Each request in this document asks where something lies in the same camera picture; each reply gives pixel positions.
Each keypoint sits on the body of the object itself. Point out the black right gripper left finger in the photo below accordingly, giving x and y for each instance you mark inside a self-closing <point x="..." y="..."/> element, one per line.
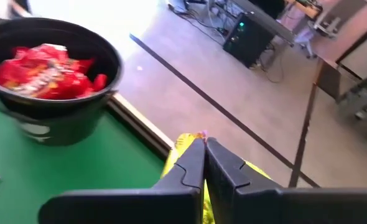
<point x="177" y="199"/>

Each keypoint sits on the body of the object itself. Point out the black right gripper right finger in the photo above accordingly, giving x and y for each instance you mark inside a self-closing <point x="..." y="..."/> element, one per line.
<point x="239" y="202"/>

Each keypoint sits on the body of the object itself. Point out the yellow Sour Patch candy packet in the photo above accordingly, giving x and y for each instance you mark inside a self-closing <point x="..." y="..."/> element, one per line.
<point x="188" y="143"/>

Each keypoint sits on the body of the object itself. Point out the red Skittles candy packet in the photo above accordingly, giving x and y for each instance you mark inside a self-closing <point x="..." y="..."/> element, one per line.
<point x="74" y="85"/>
<point x="81" y="63"/>
<point x="21" y="74"/>

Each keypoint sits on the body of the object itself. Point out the green halloween bucket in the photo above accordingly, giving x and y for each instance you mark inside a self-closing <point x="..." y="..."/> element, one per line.
<point x="259" y="170"/>

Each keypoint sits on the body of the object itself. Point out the black halloween bucket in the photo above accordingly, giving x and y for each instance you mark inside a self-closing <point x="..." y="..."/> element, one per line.
<point x="62" y="124"/>

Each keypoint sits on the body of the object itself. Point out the green table mat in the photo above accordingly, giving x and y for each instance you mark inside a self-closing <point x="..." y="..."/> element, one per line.
<point x="77" y="174"/>

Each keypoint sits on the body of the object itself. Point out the black computer tower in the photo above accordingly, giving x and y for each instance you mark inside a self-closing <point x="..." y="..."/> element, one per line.
<point x="249" y="43"/>

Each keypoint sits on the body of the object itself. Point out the grey metal cart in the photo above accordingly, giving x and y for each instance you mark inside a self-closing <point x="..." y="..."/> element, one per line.
<point x="364" y="99"/>

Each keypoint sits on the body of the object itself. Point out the white office chair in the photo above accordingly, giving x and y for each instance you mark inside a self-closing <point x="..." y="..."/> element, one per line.
<point x="308" y="40"/>

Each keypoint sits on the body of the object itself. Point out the beige partition panel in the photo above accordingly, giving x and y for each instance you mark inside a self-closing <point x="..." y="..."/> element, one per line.
<point x="364" y="56"/>

